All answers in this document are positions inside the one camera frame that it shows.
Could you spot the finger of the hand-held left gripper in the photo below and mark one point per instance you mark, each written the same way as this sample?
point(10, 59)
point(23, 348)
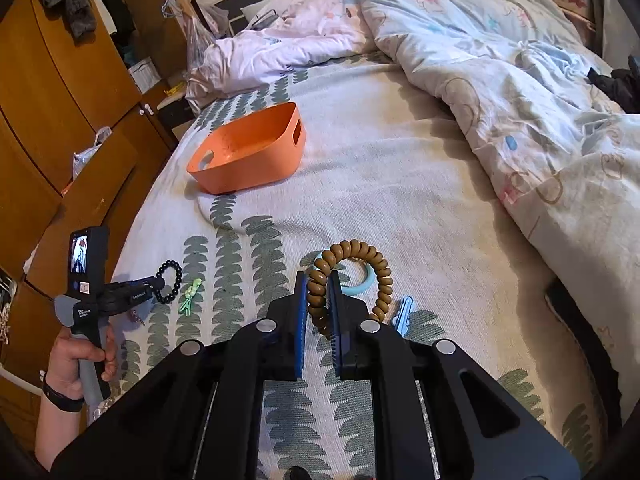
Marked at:
point(153, 287)

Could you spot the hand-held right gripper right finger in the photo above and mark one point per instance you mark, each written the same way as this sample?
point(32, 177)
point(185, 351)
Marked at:
point(338, 355)

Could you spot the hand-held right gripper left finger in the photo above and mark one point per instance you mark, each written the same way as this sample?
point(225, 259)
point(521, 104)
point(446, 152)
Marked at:
point(300, 325)

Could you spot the orange plastic basket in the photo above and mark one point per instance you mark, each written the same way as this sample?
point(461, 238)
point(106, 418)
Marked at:
point(250, 170)

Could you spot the person's left forearm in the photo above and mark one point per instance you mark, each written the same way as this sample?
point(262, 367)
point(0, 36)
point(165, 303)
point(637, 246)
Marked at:
point(55, 435)

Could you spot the person's left hand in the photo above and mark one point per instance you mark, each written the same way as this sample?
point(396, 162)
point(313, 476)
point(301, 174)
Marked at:
point(62, 365)

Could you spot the green hair clip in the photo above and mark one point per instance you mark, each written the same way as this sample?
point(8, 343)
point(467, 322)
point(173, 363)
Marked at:
point(190, 293)

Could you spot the large wooden drawer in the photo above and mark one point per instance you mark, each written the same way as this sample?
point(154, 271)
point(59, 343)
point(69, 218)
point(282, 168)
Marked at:
point(50, 245)

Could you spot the blue hair clip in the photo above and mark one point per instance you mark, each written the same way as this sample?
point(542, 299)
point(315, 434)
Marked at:
point(403, 315)

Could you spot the black wristband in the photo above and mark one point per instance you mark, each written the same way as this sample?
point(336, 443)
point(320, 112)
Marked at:
point(62, 403)

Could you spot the wooden drawer with bag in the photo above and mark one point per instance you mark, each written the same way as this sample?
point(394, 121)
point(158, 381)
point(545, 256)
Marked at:
point(102, 195)

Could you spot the white plastic bag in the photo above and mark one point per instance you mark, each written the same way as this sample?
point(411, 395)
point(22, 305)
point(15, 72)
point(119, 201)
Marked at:
point(87, 155)

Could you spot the leaf-patterned bedspread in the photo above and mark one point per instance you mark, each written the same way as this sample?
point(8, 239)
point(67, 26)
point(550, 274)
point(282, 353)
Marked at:
point(400, 185)

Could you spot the nightstand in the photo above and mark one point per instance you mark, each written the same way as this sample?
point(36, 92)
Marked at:
point(172, 115)

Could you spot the white cabinet door latch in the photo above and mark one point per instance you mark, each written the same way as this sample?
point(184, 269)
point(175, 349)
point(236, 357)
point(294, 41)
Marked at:
point(147, 109)

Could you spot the yellow packet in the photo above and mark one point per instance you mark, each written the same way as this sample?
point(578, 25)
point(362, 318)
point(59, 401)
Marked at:
point(172, 90)

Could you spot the white paper sheet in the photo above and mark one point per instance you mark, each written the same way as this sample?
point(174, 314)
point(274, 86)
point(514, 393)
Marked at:
point(144, 75)

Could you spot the wooden wardrobe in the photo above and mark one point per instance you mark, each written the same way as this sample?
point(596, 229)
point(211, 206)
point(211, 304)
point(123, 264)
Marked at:
point(50, 85)

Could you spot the hanging clear plastic bag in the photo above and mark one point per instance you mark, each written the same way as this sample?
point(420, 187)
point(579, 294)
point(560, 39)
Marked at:
point(200, 40)

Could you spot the white pillow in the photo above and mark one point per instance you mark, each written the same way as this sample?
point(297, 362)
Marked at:
point(265, 1)
point(280, 50)

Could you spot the dark hanging garment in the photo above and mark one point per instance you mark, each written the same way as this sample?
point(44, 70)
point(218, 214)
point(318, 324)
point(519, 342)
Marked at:
point(115, 10)

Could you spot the light blue printed duvet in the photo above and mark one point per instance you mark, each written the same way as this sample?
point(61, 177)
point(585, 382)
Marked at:
point(500, 60)

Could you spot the dark clothing pile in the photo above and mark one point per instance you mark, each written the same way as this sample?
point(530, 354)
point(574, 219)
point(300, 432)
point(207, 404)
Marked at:
point(620, 87)

